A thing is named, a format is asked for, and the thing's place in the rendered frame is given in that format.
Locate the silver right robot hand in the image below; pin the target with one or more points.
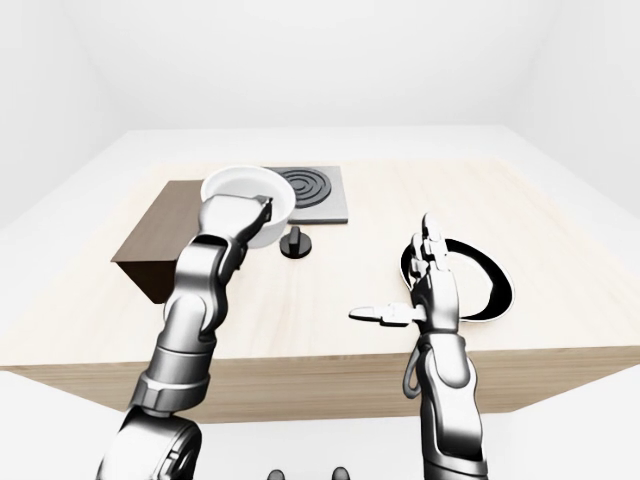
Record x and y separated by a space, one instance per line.
434 290

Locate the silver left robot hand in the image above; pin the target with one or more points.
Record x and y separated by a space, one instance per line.
225 216

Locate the white bowl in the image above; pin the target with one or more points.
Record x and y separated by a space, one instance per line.
250 187

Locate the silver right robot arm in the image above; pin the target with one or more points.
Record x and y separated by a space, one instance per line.
450 400

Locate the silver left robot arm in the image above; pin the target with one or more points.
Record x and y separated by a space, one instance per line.
170 360

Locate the brown wooden cabinet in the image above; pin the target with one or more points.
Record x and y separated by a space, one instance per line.
160 230

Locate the white plate with black rim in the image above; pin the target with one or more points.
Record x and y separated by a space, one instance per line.
487 280

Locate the round black stove knob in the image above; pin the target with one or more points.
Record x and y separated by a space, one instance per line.
296 243

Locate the flat grey stove plate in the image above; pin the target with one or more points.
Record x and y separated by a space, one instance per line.
320 192

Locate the small dark rounded shape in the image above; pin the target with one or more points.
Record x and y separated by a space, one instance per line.
275 474
340 473

